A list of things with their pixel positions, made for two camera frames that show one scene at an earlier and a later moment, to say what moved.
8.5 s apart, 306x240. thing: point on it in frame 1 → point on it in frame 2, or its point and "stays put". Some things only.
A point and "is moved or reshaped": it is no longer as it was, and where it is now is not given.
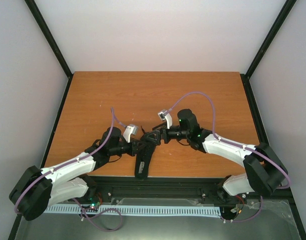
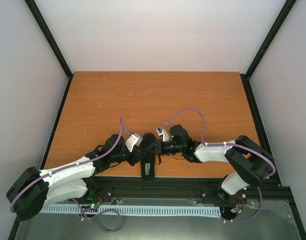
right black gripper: x=163 y=132 → x=158 y=143
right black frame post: x=260 y=55 stays put
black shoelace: x=161 y=125 → x=150 y=154
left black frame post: x=50 y=40 stays put
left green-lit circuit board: x=92 y=208 stays put
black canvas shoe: x=148 y=142 is moved or reshaped
